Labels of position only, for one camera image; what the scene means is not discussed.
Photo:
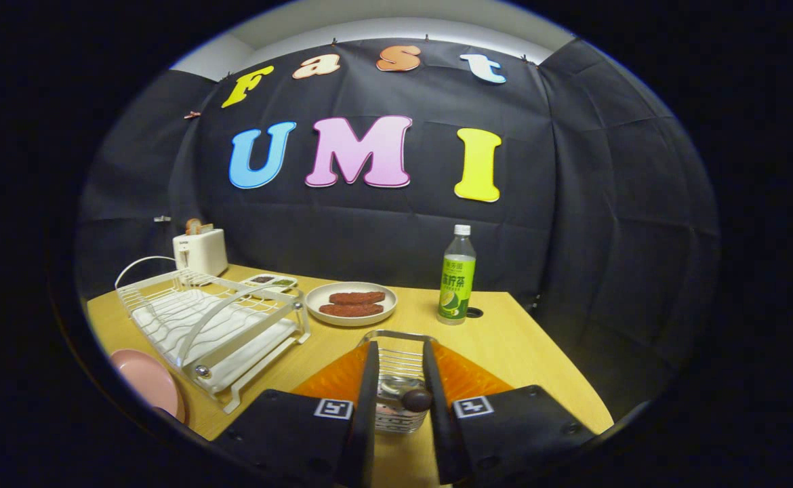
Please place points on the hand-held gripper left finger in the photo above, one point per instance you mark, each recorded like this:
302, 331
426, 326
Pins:
364, 434

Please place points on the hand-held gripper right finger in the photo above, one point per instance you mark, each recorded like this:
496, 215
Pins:
440, 434

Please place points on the pink plate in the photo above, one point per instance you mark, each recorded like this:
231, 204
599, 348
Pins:
146, 383

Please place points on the beige round dish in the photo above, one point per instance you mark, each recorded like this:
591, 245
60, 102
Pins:
318, 308

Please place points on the red-brown meat piece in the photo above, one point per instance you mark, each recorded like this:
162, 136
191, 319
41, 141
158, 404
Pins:
356, 297
352, 310

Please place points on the green tea bottle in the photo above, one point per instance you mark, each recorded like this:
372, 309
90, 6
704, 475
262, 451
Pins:
456, 291

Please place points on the pile of green beans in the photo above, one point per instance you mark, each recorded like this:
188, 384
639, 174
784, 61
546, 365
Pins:
283, 282

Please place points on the pile of dark beans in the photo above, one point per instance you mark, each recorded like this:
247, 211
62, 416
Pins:
261, 278

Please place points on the white divided snack tray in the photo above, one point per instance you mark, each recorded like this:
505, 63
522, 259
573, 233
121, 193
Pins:
247, 281

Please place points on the black backdrop cloth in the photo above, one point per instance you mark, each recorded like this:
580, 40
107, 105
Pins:
369, 230

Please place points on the white drain tray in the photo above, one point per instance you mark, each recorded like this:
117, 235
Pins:
166, 318

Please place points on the white toaster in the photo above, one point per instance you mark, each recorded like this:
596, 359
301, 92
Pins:
207, 254

